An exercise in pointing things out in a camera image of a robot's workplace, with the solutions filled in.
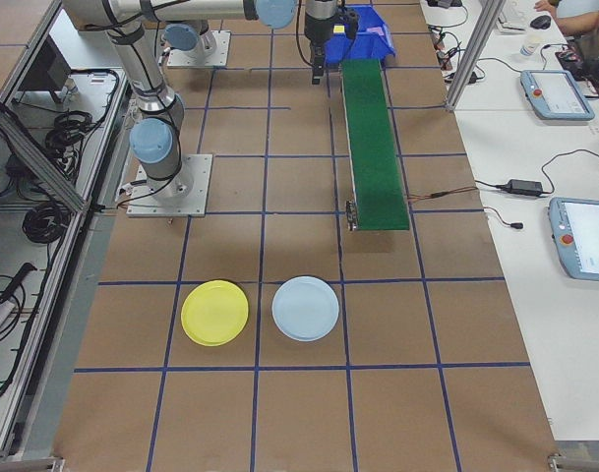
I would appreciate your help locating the aluminium table edge bar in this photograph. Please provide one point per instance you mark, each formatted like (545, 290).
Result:
(579, 463)
(23, 463)

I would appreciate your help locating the light blue round plate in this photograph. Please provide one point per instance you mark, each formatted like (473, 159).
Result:
(305, 309)

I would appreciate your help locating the purple foam cube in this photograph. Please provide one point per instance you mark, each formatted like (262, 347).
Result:
(376, 30)

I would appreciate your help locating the grey blue teach pendant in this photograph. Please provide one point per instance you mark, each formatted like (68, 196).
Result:
(586, 241)
(557, 93)

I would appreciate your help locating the motor driver circuit board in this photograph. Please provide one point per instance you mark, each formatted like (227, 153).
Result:
(442, 58)

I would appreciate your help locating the white desktop device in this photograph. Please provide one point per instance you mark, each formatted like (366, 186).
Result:
(510, 22)

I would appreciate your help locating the small black electronics board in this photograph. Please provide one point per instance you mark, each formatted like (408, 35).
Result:
(567, 56)

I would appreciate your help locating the white paper cup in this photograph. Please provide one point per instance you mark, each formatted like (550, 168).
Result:
(531, 46)

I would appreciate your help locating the green conveyor belt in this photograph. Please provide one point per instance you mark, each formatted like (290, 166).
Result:
(373, 147)

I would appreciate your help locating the aluminium extrusion post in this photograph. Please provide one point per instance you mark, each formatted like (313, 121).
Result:
(471, 59)

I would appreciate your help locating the black computer mouse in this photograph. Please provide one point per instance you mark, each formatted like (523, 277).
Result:
(541, 21)

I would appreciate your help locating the white square base plate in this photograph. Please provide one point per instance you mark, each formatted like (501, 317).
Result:
(221, 49)
(198, 187)

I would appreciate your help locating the person bare hand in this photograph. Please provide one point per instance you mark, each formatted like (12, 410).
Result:
(547, 4)

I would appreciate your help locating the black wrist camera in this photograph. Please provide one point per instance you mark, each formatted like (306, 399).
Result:
(350, 22)

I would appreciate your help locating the person forearm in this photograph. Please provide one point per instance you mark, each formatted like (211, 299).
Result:
(589, 23)

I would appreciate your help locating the black power adapter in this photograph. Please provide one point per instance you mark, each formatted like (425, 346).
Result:
(524, 187)

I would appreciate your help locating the black electrical box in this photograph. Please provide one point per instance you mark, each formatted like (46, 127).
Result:
(45, 69)

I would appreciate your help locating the yellow round plate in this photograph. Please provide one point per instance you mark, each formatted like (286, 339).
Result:
(214, 313)

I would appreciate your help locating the blue plastic storage bin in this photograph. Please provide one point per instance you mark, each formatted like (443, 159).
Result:
(373, 49)

